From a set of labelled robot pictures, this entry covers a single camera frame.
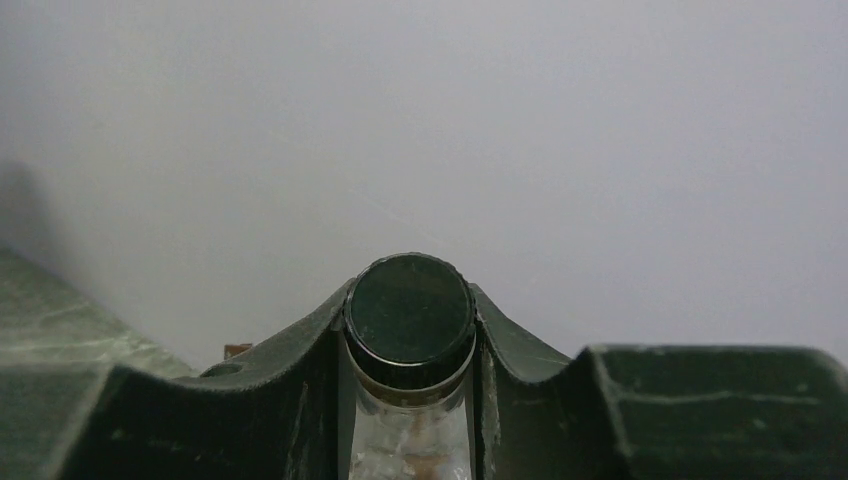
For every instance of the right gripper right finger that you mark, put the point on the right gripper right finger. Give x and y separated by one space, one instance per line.
617 411

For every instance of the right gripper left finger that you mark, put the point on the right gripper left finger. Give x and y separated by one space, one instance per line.
277 411

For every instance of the round clear glass bottle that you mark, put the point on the round clear glass bottle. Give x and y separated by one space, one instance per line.
410 339

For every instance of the wooden wine rack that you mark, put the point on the wooden wine rack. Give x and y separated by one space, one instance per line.
233 350

